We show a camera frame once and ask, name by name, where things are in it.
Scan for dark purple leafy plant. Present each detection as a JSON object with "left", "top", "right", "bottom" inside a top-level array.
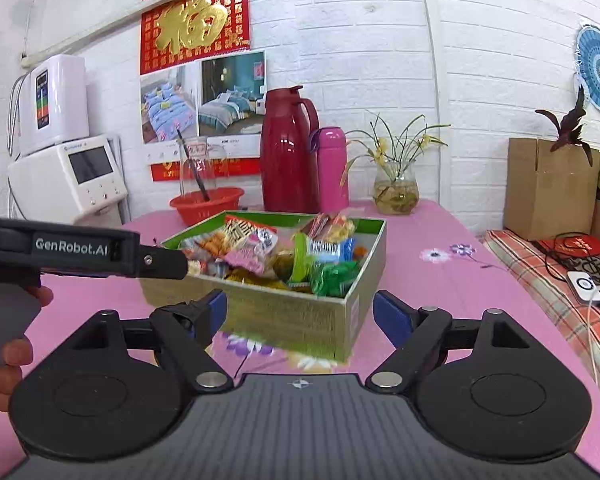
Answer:
[{"left": 535, "top": 84, "right": 593, "bottom": 166}]

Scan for pink thermos bottle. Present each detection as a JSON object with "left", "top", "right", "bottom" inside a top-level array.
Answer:
[{"left": 310, "top": 127, "right": 349, "bottom": 214}]

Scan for green cardboard snack box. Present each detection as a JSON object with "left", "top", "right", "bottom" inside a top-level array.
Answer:
[{"left": 140, "top": 218, "right": 387, "bottom": 362}]

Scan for bedding wall calendar poster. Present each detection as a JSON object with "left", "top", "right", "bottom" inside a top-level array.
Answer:
[{"left": 140, "top": 0, "right": 266, "bottom": 182}]

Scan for red plastic basin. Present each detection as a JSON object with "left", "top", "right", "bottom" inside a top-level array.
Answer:
[{"left": 170, "top": 186, "right": 245, "bottom": 226}]

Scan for pink pastry pack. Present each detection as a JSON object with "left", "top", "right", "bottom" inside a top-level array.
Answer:
[{"left": 224, "top": 228, "right": 279, "bottom": 276}]

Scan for yellow snack bag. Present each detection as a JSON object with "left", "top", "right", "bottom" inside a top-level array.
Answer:
[{"left": 226, "top": 268, "right": 288, "bottom": 290}]

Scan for yellow cracker clear pack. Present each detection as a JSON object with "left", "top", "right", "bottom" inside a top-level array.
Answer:
[{"left": 322, "top": 214, "right": 356, "bottom": 244}]

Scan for white water dispenser appliance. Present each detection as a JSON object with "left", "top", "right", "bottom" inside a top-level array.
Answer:
[{"left": 7, "top": 136, "right": 128, "bottom": 228}]

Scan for green candy pouch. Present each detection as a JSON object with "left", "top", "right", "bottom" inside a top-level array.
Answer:
[{"left": 310, "top": 260, "right": 360, "bottom": 298}]

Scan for white wall water purifier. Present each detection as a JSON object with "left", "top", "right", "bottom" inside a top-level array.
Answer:
[{"left": 18, "top": 54, "right": 90, "bottom": 156}]

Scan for dark red thermos jug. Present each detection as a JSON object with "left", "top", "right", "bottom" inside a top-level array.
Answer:
[{"left": 260, "top": 86, "right": 318, "bottom": 214}]

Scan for blue green snack pouch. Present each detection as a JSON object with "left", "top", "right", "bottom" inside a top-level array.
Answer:
[{"left": 290, "top": 232, "right": 355, "bottom": 283}]

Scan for person's left hand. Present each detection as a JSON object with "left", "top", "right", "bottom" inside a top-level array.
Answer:
[{"left": 0, "top": 284, "right": 53, "bottom": 412}]

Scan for clear glass pitcher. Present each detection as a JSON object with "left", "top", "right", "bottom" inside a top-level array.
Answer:
[{"left": 178, "top": 136, "right": 227, "bottom": 194}]

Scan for glass vase with plant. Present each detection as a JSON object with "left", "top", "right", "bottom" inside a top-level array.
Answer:
[{"left": 339, "top": 113, "right": 451, "bottom": 216}]

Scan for blue patterned wall plates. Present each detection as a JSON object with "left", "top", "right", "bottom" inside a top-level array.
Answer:
[{"left": 574, "top": 25, "right": 600, "bottom": 111}]

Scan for black stirring stick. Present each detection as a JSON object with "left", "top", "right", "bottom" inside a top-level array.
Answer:
[{"left": 176, "top": 129, "right": 210, "bottom": 202}]

